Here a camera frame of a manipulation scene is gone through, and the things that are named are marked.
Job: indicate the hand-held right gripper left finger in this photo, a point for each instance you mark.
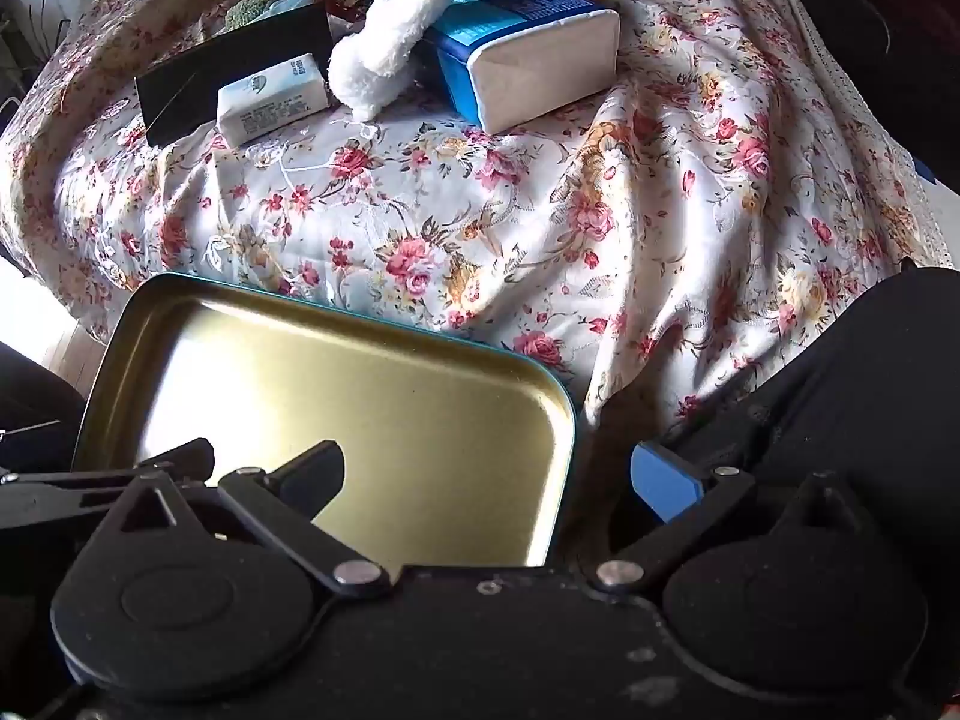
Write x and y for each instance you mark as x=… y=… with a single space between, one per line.
x=319 y=476

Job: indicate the green plush ball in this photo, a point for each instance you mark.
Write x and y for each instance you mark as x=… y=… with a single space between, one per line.
x=251 y=11

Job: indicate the small white tissue packet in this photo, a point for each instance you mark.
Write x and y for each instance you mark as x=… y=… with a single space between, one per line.
x=270 y=97

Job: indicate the black rectangular box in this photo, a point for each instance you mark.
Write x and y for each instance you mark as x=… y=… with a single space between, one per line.
x=195 y=90

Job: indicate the blue tissue pack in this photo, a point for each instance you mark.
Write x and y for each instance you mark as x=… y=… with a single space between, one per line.
x=540 y=82

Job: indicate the person's leg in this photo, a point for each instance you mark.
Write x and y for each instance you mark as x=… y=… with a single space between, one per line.
x=840 y=375
x=37 y=397

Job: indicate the white plush toy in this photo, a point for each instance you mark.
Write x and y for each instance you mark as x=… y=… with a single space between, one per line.
x=390 y=45

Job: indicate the person's right leg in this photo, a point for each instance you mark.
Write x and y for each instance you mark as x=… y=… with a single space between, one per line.
x=840 y=375

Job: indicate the blue face mask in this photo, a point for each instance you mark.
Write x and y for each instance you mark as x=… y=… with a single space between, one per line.
x=300 y=6

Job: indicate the floral bedspread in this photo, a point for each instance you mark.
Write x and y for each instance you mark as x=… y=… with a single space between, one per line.
x=525 y=202

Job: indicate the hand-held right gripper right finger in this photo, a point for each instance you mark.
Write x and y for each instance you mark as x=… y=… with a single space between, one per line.
x=664 y=484

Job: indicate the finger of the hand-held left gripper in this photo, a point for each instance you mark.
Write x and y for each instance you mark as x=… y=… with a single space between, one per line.
x=75 y=486

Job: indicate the gold metal tin tray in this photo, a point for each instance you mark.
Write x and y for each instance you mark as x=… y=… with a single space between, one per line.
x=375 y=405

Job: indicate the person's left leg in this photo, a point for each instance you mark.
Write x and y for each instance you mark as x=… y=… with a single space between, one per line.
x=37 y=397

